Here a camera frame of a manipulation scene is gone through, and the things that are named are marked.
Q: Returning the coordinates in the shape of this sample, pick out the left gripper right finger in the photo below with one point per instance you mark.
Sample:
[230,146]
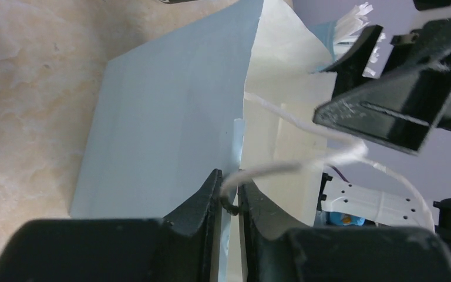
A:
[277,247]

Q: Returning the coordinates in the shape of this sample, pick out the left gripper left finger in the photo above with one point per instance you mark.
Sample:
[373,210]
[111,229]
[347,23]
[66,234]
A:
[181,246]

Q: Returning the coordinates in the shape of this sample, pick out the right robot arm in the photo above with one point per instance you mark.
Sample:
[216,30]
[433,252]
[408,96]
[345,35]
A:
[385,208]

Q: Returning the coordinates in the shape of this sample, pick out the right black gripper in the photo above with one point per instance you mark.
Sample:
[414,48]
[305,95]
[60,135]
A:
[400,109]

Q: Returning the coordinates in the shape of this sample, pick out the blue straw holder cup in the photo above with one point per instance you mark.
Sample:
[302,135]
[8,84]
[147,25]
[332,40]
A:
[325,32]

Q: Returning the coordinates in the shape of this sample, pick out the pale blue paper bag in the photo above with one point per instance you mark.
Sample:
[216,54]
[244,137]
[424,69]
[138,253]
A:
[234,90]

